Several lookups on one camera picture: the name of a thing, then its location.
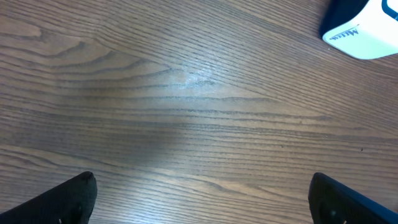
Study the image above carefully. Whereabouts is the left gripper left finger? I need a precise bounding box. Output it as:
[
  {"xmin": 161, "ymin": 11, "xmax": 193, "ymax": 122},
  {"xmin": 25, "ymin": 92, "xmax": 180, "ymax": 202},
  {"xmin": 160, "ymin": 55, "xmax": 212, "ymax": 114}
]
[{"xmin": 1, "ymin": 171, "xmax": 98, "ymax": 224}]

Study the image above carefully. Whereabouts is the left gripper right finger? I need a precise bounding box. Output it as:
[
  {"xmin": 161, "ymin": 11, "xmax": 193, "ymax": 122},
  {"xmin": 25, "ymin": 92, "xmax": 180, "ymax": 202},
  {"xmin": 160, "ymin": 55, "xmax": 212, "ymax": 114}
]
[{"xmin": 308, "ymin": 172, "xmax": 397, "ymax": 224}]

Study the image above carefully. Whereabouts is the white barcode scanner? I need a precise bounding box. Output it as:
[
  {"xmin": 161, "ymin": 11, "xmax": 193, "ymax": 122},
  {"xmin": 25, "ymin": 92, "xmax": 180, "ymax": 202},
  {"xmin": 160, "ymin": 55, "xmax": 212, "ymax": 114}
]
[{"xmin": 319, "ymin": 0, "xmax": 397, "ymax": 60}]

